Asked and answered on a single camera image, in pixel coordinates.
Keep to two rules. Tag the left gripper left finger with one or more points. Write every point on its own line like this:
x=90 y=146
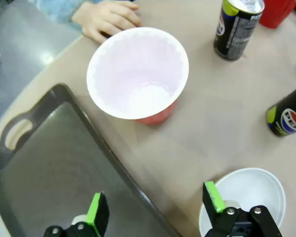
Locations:
x=96 y=209

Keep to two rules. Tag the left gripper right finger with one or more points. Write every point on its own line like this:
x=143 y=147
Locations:
x=213 y=197

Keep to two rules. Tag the white bowl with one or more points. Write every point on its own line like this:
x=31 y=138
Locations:
x=256 y=187

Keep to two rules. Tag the red cup white inside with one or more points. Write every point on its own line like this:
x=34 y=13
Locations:
x=138 y=74
x=276 y=12

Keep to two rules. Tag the person's right forearm blue sleeve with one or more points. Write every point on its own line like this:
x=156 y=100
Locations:
x=56 y=6

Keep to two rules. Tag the person's right hand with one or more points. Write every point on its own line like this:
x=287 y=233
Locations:
x=106 y=17

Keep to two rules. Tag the dark brown serving tray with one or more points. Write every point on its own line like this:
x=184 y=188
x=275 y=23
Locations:
x=64 y=172

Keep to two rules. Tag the black Pepsi can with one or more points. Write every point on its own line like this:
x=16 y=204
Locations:
x=236 y=32
x=291 y=113

